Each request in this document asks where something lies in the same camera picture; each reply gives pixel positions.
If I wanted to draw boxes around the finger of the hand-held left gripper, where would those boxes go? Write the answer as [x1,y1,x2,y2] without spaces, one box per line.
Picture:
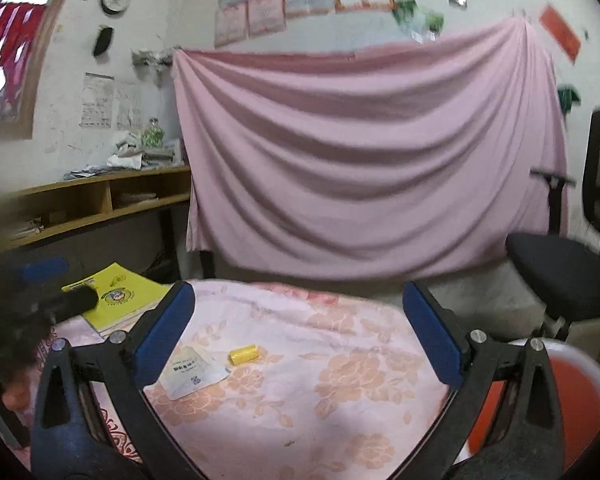
[21,257,72,282]
[35,284,101,320]

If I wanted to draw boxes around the small green paper decoration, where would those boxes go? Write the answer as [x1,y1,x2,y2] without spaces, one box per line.
[557,85,582,117]

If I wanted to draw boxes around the black object on wall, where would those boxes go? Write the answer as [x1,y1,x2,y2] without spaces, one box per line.
[92,25,114,58]

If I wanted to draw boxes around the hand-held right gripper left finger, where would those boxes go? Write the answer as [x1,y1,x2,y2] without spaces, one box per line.
[30,281,206,480]

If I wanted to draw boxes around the black office chair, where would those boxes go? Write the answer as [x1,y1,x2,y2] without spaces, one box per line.
[505,105,600,342]

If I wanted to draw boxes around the orange bin with white rim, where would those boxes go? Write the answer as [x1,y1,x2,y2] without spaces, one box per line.
[450,337,600,480]

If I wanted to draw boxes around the wall hooks with rags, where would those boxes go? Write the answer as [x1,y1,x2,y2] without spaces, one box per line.
[131,47,177,79]

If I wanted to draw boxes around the stack of papers in shelf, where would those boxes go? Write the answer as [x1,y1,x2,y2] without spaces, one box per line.
[115,191,160,207]

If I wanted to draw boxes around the pink floral tablecloth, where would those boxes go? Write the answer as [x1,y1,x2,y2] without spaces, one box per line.
[30,280,481,480]

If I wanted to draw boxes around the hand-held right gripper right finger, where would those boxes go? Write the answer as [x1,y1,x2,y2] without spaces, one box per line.
[391,280,566,480]

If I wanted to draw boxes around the green glass jar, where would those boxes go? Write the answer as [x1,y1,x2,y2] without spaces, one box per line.
[141,117,166,150]

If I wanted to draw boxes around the pile of clutter on shelf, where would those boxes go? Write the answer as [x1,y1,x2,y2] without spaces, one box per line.
[64,130,184,182]

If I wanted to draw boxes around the yellow thread spool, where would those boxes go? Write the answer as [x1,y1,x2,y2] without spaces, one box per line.
[229,344,262,366]

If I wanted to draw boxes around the red paper strip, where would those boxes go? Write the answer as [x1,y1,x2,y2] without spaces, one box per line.
[538,4,582,64]

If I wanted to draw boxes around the yellow book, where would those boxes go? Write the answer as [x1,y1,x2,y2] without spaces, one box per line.
[61,261,174,334]

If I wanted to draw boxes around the red hanging cloth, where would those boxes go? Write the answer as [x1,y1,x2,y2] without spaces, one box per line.
[0,2,49,127]

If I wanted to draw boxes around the wooden wall shelf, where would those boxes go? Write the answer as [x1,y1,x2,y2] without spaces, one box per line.
[0,164,193,257]

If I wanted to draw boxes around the pink hanging sheet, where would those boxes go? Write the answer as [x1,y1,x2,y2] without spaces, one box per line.
[172,15,571,282]

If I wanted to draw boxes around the white printed packet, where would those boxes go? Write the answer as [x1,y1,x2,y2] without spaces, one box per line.
[159,345,231,401]

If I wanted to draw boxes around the printed paper sheet on wall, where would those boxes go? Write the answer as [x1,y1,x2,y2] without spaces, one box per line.
[79,72,116,130]

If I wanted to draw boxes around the row of wall certificates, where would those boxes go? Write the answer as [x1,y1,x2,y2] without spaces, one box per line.
[214,0,397,50]

